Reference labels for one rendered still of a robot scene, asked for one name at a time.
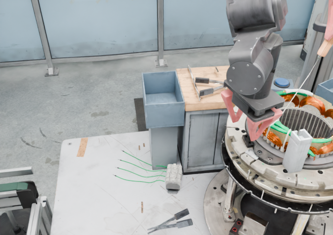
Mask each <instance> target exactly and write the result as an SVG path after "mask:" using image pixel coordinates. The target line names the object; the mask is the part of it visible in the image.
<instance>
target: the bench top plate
mask: <svg viewBox="0 0 333 235"><path fill-rule="evenodd" d="M80 142H81V138H73V139H67V140H63V142H62V145H61V152H60V160H59V168H58V175H57V183H56V191H55V202H54V210H53V218H52V226H51V234H50V235H211V233H210V231H209V229H208V226H207V224H206V221H205V216H204V208H203V205H204V196H205V192H206V189H207V187H208V185H209V183H210V182H211V180H212V179H213V178H214V177H215V176H216V175H217V174H218V173H219V172H215V173H204V174H194V175H183V172H182V178H181V186H180V190H178V193H177V194H170V193H168V192H167V189H166V177H164V176H166V174H167V169H164V170H162V171H166V172H162V171H158V172H150V171H147V170H151V171H152V166H150V165H148V164H152V162H151V153H150V143H149V131H140V132H131V133H122V134H112V135H102V136H93V137H88V142H87V147H86V151H85V154H84V157H77V153H78V150H79V146H80ZM122 150H123V151H125V152H126V153H128V154H130V155H132V156H134V157H136V158H138V159H140V160H142V161H144V162H146V163H148V164H146V163H144V162H142V161H140V160H138V159H136V158H134V157H132V156H130V155H128V154H126V153H125V152H123V151H122ZM120 160H123V161H120ZM124 161H127V162H130V163H132V164H135V165H137V166H139V167H142V168H144V169H147V170H144V169H141V168H139V167H137V166H135V165H132V164H130V163H127V162H124ZM117 167H118V168H122V169H125V170H129V171H131V172H134V173H136V174H138V175H141V176H156V175H163V176H156V177H141V176H138V175H136V174H134V173H131V172H128V171H125V170H122V169H118V168H117ZM114 175H116V176H118V177H121V178H123V179H127V180H136V181H145V182H153V181H156V180H159V179H160V180H164V182H163V181H156V182H153V183H145V182H136V181H127V180H123V179H120V178H118V177H116V176H114ZM186 208H187V209H188V211H189V215H187V216H185V217H183V218H181V219H179V220H176V219H175V220H174V221H172V222H170V223H169V224H168V225H170V224H176V222H178V221H182V220H186V219H192V222H193V225H192V226H187V227H183V228H179V229H178V227H176V228H169V229H162V230H158V231H155V232H152V233H150V234H147V233H148V232H150V231H152V230H147V229H149V228H152V227H156V226H158V225H160V224H162V223H163V222H165V221H167V220H168V219H170V218H172V217H174V214H176V213H178V212H180V211H182V210H184V209H186ZM153 230H154V229H153Z"/></svg>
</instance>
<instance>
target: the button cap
mask: <svg viewBox="0 0 333 235"><path fill-rule="evenodd" d="M275 83H276V84H277V85H279V86H288V84H289V81H288V80H287V79H285V78H277V79H276V81H275Z"/></svg>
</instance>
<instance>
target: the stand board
mask: <svg viewBox="0 0 333 235"><path fill-rule="evenodd" d="M215 67H217V69H218V71H219V76H218V77H216V74H215ZM229 67H230V65H227V66H211V67H196V68H190V69H191V71H192V74H193V77H194V80H195V77H203V78H209V79H210V80H216V81H222V82H224V80H226V72H227V70H228V68H229ZM176 72H177V76H178V79H179V83H180V87H181V90H182V93H183V97H184V100H185V111H199V110H212V109H226V105H225V103H224V101H223V99H222V97H221V91H222V89H220V90H218V91H216V92H214V93H213V94H209V95H205V96H200V97H201V102H198V99H197V96H196V93H195V90H194V87H193V84H192V81H191V78H190V75H189V72H188V69H187V68H180V69H176ZM196 86H197V89H198V92H199V93H200V90H204V89H208V88H216V87H219V86H221V85H220V84H213V83H209V84H204V83H196Z"/></svg>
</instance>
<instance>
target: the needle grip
mask: <svg viewBox="0 0 333 235"><path fill-rule="evenodd" d="M332 44H333V37H332V38H331V39H330V40H329V41H328V40H326V39H325V40H324V41H323V43H322V45H321V47H320V48H319V50H318V52H317V54H318V55H320V56H322V57H325V56H326V54H327V53H328V51H329V49H330V48H331V46H332Z"/></svg>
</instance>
